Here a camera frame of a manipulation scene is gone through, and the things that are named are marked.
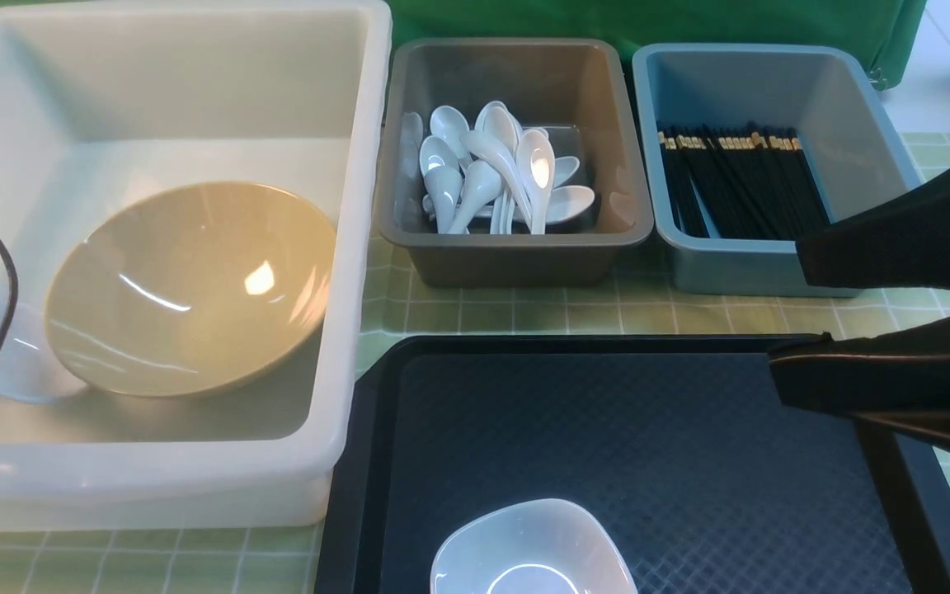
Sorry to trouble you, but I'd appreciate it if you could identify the pile of white spoons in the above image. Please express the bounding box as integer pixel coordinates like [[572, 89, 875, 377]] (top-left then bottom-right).
[[400, 99, 596, 234]]

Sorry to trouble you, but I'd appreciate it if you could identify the tan noodle bowl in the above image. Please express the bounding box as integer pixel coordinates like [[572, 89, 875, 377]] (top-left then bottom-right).
[[45, 181, 336, 398]]

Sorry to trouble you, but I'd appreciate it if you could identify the white ceramic soup spoon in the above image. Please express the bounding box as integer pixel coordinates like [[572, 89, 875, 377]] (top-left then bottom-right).
[[515, 129, 555, 234]]

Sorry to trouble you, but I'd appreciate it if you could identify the bundle of black chopsticks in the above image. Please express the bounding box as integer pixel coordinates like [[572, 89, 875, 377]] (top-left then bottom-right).
[[657, 121, 832, 241]]

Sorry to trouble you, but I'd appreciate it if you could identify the white square dish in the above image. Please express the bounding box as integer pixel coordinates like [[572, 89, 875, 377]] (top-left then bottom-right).
[[429, 497, 638, 593], [0, 287, 87, 403]]

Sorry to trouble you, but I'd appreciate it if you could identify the large white plastic tub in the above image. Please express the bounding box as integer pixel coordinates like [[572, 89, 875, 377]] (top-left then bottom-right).
[[0, 1, 392, 531]]

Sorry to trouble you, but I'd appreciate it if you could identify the brown plastic bin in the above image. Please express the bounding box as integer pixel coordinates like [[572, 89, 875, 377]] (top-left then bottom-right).
[[373, 38, 655, 287]]

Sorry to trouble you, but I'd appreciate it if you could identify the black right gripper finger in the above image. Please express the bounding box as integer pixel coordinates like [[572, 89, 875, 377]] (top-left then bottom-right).
[[796, 168, 950, 290], [769, 317, 950, 452]]

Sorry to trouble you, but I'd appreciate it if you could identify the blue plastic bin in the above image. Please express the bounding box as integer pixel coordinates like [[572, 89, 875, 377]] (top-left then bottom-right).
[[631, 44, 920, 298]]

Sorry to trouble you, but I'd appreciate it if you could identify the black serving tray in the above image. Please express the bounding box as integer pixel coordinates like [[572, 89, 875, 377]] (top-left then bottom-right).
[[313, 335, 950, 593]]

